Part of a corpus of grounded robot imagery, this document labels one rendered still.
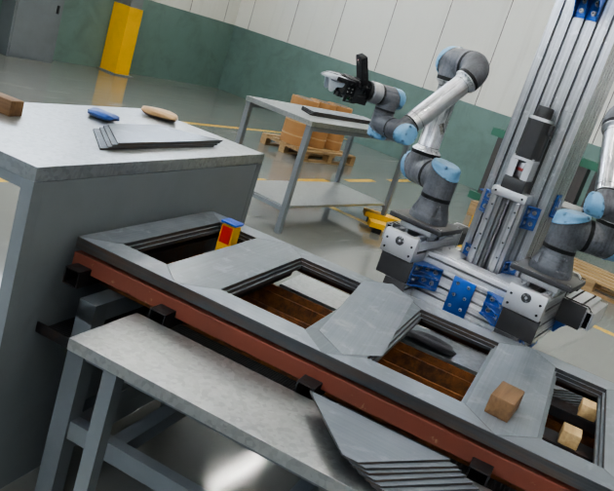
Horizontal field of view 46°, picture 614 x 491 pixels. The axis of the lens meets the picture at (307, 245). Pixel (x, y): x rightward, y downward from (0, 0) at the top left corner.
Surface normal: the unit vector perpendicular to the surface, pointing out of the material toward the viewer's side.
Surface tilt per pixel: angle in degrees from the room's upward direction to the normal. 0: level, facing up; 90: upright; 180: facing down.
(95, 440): 90
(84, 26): 90
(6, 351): 90
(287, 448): 0
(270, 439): 0
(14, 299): 90
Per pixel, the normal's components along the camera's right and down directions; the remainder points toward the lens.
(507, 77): -0.53, 0.07
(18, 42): 0.80, 0.39
